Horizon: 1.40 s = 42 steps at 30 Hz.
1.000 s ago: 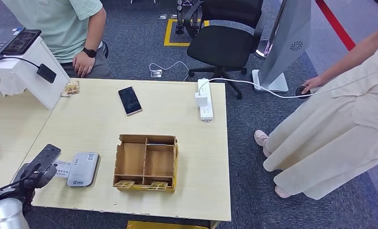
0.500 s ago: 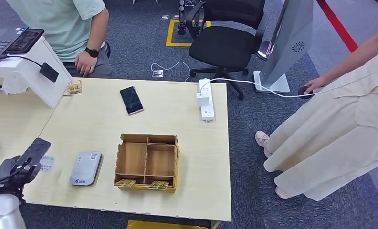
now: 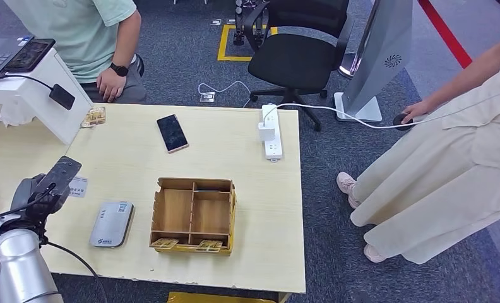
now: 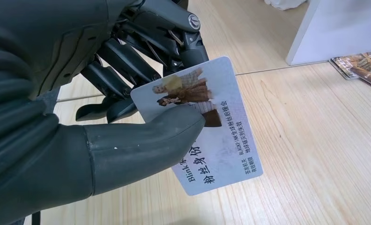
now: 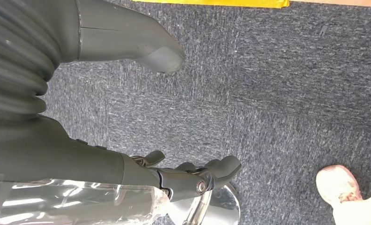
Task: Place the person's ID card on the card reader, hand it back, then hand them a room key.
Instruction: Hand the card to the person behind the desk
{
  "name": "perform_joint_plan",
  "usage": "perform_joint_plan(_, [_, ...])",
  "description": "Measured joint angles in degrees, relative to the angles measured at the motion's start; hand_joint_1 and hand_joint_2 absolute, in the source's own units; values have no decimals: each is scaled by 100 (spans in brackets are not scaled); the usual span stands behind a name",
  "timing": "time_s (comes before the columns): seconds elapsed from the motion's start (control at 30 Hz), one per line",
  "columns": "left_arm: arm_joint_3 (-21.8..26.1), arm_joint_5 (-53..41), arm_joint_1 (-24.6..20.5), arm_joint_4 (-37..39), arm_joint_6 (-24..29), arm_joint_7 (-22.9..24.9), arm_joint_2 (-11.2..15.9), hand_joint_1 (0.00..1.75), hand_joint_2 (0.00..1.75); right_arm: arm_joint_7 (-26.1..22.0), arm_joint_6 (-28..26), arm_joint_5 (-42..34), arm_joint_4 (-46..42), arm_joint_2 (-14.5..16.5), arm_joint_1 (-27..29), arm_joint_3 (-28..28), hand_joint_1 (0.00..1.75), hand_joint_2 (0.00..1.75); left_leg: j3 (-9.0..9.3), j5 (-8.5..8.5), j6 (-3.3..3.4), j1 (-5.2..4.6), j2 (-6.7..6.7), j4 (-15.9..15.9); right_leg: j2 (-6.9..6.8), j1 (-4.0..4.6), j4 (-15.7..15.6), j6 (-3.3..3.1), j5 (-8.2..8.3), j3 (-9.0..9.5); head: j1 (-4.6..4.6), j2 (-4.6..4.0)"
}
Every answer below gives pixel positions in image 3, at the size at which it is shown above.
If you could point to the pale pink sneaker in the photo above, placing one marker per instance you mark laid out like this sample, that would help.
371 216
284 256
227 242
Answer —
373 254
345 184

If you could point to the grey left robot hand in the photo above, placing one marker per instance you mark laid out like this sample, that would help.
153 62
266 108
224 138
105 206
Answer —
49 207

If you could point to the red floor tape line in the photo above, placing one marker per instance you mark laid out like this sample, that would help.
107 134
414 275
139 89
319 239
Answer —
445 33

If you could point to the wooden organizer box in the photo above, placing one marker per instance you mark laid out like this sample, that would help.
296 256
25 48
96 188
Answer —
179 209

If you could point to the person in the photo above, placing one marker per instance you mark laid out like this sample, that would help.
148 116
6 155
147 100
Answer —
66 37
442 175

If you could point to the black smartphone pink frame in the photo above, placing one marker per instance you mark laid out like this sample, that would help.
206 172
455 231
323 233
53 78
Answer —
172 134

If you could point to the black wristwatch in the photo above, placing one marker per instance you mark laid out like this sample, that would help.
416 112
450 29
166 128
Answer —
119 69

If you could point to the black power adapter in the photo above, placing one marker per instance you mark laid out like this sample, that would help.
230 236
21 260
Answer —
62 97

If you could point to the small silver floor plate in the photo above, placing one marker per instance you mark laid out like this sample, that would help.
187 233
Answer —
231 21
215 21

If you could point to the black metal stand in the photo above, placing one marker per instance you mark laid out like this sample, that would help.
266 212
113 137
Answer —
238 25

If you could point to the person's left forearm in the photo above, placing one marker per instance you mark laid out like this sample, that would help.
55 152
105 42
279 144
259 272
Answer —
128 42

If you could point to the white crumpled tissue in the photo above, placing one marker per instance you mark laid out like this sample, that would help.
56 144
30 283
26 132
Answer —
15 115

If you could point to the black tablet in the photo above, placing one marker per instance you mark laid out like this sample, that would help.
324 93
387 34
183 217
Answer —
28 54

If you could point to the black office chair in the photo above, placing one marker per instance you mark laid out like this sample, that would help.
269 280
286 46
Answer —
294 58

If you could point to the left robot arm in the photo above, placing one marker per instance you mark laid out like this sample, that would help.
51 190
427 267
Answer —
20 267

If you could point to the person's left hand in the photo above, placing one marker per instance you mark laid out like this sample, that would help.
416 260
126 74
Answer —
110 85

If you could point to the yellow floor tape square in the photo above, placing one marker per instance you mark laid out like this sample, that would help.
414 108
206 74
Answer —
222 42

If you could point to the person's right forearm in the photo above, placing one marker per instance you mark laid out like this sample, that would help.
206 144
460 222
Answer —
471 71

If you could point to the white ID card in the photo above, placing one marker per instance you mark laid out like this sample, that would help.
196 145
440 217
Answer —
79 188

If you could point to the person's right hand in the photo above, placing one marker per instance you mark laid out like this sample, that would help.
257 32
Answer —
415 111

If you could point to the white power strip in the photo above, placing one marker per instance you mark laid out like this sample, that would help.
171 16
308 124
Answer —
273 149

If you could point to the silver floor socket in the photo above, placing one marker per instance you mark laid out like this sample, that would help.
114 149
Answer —
207 97

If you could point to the chrome curved stand foot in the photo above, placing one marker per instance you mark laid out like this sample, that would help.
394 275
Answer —
347 67

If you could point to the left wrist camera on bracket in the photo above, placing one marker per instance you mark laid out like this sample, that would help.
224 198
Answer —
61 171

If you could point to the black round object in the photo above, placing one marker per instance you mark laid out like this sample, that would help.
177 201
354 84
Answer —
399 124

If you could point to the white charger plug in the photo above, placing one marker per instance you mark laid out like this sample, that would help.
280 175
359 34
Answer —
266 131

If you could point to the yellow plastic sheet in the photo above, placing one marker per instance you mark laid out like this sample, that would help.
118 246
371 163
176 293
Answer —
216 298

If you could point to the silver standing kiosk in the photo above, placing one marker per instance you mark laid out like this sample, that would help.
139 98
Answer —
379 50

